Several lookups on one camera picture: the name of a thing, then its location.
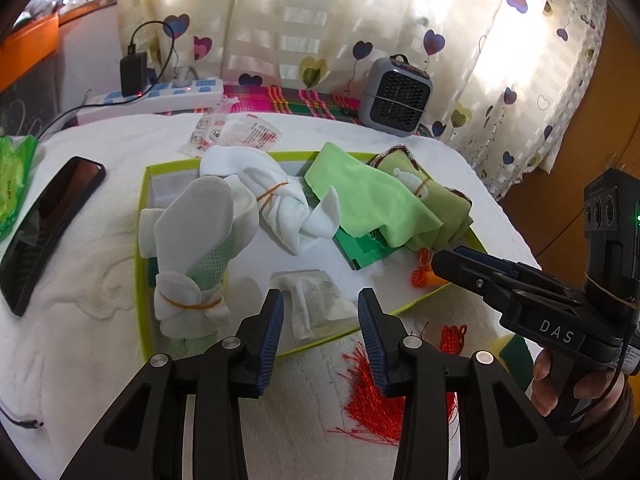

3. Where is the lime green cardboard box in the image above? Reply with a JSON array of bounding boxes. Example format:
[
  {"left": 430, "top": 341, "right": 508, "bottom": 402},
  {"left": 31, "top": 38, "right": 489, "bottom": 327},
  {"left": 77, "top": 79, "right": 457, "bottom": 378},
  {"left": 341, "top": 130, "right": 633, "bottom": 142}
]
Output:
[{"left": 133, "top": 149, "right": 490, "bottom": 361}]

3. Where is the black power adapter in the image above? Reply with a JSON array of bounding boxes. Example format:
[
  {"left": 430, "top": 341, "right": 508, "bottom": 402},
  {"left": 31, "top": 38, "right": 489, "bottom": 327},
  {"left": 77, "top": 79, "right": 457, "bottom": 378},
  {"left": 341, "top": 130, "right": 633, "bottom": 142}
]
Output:
[{"left": 119, "top": 52, "right": 148, "bottom": 98}]

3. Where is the white cloth bundle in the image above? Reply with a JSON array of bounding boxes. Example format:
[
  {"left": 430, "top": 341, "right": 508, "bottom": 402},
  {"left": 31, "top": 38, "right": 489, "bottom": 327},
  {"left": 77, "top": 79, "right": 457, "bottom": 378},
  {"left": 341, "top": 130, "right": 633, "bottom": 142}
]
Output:
[{"left": 200, "top": 145, "right": 341, "bottom": 256}]

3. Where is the heart pattern curtain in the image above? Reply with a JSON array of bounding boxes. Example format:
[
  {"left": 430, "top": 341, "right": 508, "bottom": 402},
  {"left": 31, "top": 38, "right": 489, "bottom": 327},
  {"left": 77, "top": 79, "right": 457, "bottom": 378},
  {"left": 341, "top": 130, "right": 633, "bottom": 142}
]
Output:
[{"left": 117, "top": 0, "right": 608, "bottom": 198}]

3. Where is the rolled olive green towel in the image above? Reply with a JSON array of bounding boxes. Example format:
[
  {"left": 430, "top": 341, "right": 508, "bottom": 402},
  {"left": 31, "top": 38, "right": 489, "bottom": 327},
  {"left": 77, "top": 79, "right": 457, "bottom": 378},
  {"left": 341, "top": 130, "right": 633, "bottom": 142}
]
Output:
[{"left": 369, "top": 145, "right": 473, "bottom": 252}]

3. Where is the light green microfibre cloth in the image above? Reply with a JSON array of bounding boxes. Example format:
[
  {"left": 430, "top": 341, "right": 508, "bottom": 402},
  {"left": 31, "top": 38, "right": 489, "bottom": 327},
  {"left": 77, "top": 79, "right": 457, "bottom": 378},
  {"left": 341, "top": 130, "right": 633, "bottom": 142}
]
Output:
[{"left": 304, "top": 142, "right": 442, "bottom": 248}]

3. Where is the black usb cable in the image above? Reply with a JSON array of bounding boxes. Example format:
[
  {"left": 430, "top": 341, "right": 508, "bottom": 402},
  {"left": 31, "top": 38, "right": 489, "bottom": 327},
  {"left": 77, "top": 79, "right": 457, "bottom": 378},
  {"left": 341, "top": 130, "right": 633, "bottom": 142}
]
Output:
[{"left": 0, "top": 404, "right": 46, "bottom": 430}]

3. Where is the person right hand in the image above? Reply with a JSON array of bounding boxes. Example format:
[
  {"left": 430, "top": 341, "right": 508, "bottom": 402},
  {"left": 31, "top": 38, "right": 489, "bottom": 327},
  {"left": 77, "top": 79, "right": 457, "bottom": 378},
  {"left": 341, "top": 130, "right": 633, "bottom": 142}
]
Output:
[{"left": 529, "top": 349, "right": 626, "bottom": 418}]

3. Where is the red chinese knot tassel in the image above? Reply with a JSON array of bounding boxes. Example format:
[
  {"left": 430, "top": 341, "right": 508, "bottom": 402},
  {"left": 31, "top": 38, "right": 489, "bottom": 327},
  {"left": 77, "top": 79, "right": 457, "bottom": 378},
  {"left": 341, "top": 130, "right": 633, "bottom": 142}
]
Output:
[{"left": 328, "top": 248, "right": 468, "bottom": 446}]

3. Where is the black camera box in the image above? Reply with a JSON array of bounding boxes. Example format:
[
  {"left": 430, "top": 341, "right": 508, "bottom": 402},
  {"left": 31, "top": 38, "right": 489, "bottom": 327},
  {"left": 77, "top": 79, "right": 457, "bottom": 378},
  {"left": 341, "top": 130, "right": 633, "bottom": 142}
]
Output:
[{"left": 584, "top": 168, "right": 639, "bottom": 306}]

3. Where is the white sock bundle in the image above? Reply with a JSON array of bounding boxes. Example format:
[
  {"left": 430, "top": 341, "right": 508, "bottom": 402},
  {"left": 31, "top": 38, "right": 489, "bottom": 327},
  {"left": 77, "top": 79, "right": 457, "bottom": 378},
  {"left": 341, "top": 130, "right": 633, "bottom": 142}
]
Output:
[{"left": 139, "top": 174, "right": 259, "bottom": 339}]

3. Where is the yellow green scrub sponge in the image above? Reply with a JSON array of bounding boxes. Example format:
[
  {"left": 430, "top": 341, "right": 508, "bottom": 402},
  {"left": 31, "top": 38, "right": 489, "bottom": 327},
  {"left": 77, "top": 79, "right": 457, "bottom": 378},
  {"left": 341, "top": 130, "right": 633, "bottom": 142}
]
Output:
[{"left": 489, "top": 334, "right": 534, "bottom": 392}]

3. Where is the green tissue packet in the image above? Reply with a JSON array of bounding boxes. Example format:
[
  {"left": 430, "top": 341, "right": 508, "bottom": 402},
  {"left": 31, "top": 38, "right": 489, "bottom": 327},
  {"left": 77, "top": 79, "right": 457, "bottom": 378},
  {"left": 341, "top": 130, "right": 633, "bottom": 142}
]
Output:
[{"left": 0, "top": 136, "right": 37, "bottom": 240}]

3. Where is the orange shelf ledge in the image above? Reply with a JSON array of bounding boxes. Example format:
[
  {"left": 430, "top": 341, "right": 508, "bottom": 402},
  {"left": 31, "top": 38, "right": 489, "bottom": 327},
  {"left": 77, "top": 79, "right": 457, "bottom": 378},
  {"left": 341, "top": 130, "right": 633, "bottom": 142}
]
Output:
[{"left": 0, "top": 13, "right": 58, "bottom": 91}]

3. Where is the white tissue wipe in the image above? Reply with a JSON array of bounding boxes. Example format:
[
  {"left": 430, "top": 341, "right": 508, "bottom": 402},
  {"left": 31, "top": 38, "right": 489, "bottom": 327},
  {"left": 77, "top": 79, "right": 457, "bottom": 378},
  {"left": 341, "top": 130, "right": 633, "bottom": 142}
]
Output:
[{"left": 270, "top": 270, "right": 357, "bottom": 344}]

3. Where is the grey portable heater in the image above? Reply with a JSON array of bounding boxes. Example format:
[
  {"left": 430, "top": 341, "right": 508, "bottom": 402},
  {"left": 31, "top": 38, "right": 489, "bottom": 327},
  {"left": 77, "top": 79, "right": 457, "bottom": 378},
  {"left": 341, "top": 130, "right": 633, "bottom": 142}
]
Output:
[{"left": 358, "top": 54, "right": 433, "bottom": 138}]

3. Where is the colourful plaid blanket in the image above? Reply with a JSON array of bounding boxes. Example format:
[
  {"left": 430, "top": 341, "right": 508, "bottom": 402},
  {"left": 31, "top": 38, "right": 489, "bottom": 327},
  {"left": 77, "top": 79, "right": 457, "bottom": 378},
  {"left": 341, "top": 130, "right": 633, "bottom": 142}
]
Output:
[{"left": 164, "top": 84, "right": 364, "bottom": 122}]

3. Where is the black smartphone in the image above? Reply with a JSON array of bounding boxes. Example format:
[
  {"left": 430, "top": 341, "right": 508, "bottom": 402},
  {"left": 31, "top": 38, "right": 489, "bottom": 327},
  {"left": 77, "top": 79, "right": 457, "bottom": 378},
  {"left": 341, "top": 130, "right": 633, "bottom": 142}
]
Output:
[{"left": 1, "top": 156, "right": 106, "bottom": 318}]

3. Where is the clear plastic wrapper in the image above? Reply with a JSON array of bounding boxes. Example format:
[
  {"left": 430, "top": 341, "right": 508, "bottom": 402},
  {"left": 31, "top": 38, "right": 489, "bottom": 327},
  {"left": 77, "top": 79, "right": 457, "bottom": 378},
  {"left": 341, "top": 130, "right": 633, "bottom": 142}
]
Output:
[{"left": 179, "top": 98, "right": 283, "bottom": 158}]

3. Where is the white power strip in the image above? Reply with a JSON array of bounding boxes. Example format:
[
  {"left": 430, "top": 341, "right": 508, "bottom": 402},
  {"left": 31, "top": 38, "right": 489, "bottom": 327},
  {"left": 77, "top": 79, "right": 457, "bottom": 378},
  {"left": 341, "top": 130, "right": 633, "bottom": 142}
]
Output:
[{"left": 77, "top": 78, "right": 224, "bottom": 125}]

